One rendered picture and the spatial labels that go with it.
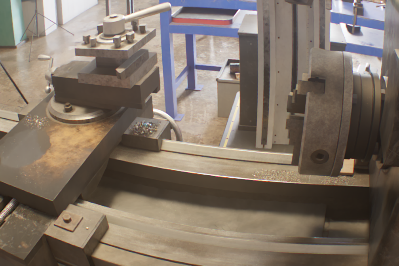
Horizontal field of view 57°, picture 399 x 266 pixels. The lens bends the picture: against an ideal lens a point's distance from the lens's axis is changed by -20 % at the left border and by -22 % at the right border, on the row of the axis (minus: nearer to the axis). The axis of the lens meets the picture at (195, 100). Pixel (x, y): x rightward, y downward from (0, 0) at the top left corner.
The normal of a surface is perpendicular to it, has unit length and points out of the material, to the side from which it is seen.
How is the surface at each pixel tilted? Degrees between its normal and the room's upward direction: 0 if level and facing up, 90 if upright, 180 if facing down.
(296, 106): 131
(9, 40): 90
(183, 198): 13
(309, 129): 75
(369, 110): 53
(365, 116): 61
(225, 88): 90
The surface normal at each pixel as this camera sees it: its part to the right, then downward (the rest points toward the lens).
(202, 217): 0.18, -0.79
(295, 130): -0.29, 0.13
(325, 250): -0.25, -0.26
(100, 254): -0.04, -0.89
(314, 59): -0.11, -0.77
